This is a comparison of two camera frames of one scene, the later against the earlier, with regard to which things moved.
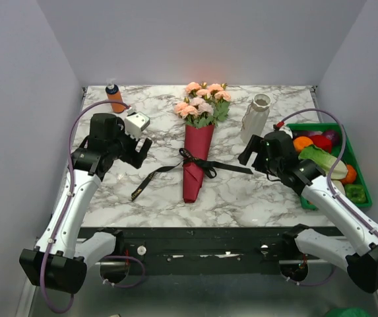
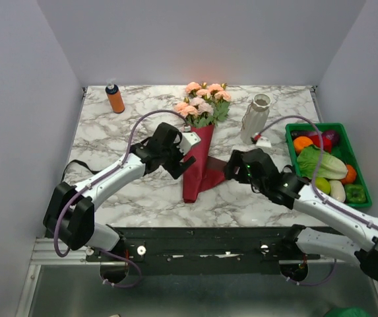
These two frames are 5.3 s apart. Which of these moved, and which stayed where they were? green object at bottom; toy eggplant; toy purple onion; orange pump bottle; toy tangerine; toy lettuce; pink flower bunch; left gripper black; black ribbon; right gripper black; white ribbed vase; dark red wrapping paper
Moved: right gripper black; black ribbon; dark red wrapping paper; left gripper black
Stayed: green object at bottom; toy tangerine; white ribbed vase; orange pump bottle; toy purple onion; pink flower bunch; toy lettuce; toy eggplant
